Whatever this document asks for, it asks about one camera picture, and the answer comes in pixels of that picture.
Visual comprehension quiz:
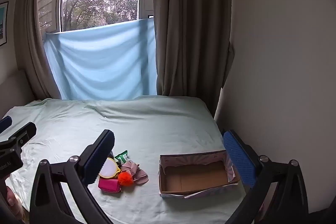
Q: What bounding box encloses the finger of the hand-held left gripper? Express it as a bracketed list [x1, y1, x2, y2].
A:
[0, 115, 13, 131]
[0, 122, 37, 151]

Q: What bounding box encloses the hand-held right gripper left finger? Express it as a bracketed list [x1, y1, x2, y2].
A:
[29, 130, 121, 224]

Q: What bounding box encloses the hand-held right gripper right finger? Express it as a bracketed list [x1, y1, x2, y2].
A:
[223, 130, 309, 224]

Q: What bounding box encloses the yellow-rimmed round mirror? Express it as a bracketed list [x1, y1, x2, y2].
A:
[99, 157, 122, 179]

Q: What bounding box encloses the green wet wipes packet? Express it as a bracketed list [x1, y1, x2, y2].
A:
[114, 151, 130, 165]

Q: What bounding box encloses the pink zipper pouch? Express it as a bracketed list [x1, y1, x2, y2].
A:
[98, 178, 123, 193]

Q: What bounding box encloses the orange pompom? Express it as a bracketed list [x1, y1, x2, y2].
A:
[117, 172, 132, 186]

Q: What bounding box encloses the pink fabric bow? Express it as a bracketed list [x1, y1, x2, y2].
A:
[121, 159, 149, 185]

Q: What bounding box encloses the patterned cardboard box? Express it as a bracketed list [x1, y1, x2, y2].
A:
[158, 150, 241, 199]

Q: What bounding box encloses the person's left hand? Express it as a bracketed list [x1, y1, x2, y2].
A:
[5, 184, 26, 221]

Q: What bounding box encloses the beige padded headboard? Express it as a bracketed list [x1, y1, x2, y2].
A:
[0, 70, 35, 120]

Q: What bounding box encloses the beige curtain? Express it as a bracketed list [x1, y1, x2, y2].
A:
[14, 0, 72, 100]
[153, 0, 236, 97]

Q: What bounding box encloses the light blue hanging cloth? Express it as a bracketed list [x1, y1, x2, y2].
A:
[43, 18, 158, 101]

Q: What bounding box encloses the framed wall picture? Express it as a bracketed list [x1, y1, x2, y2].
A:
[0, 1, 9, 46]

